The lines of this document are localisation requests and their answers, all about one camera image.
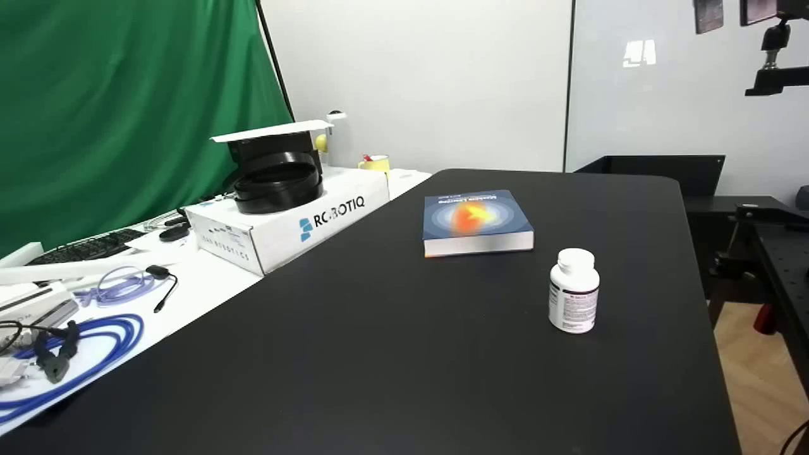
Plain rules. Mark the white Robotiq cardboard box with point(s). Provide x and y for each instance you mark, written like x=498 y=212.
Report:
x=261 y=243

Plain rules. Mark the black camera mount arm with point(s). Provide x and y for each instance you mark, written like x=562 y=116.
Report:
x=773 y=78

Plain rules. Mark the black keyboard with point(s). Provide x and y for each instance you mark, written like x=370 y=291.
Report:
x=92 y=249

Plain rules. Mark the blue book with orange cover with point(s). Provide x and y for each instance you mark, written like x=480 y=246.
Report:
x=473 y=222

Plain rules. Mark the black graduation cap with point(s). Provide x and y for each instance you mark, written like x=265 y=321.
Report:
x=278 y=168

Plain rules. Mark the green backdrop screen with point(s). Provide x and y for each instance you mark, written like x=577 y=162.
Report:
x=109 y=110

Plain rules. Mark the white pill bottle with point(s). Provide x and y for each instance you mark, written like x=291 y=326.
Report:
x=575 y=291

